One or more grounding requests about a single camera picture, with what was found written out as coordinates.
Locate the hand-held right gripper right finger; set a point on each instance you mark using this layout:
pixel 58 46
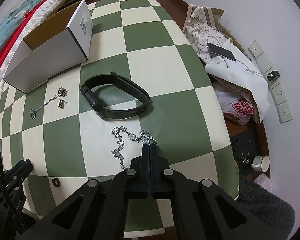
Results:
pixel 153 152

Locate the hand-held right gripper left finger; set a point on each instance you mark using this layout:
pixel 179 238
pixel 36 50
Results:
pixel 145 152

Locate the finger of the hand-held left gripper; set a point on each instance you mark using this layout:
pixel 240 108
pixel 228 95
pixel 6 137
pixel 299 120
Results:
pixel 21 168

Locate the small gold pin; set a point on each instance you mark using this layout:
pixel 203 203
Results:
pixel 61 103

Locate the black smart band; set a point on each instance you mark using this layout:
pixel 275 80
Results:
pixel 91 97

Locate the green cream checkered tablecloth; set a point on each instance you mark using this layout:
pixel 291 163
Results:
pixel 165 65

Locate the black bag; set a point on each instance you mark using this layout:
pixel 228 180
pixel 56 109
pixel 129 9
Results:
pixel 245 142

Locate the red printed plastic bag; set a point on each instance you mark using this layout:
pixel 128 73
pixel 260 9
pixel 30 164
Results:
pixel 236 107

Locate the red blanket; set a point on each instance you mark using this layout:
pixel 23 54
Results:
pixel 2 60

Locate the white mug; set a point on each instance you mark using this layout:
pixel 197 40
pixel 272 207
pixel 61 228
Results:
pixel 262 163

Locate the white cloth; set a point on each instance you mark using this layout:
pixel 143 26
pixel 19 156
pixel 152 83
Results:
pixel 240 80

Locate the pale pink crumpled bag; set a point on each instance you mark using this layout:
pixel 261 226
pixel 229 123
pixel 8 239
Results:
pixel 263 180

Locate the white cardboard box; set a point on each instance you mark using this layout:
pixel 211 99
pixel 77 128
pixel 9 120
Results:
pixel 50 57

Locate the black smartphone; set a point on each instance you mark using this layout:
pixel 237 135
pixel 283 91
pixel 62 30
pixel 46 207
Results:
pixel 221 52

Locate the grey fuzzy cloth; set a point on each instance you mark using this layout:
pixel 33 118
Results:
pixel 262 210

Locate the floral patterned fabric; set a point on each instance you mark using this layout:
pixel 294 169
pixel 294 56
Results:
pixel 205 30

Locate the teal blanket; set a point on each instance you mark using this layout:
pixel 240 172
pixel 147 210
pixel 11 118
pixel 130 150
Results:
pixel 5 27

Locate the black charger plug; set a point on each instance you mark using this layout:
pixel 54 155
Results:
pixel 273 75

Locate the brown cardboard box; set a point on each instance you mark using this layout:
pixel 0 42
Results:
pixel 221 15

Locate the white grey patterned quilt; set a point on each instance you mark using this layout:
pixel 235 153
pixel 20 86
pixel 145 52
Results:
pixel 47 7

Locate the white wall socket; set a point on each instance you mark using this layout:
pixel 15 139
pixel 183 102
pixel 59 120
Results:
pixel 280 93
pixel 284 112

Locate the white wall switch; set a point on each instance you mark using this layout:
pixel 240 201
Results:
pixel 265 61
pixel 256 48

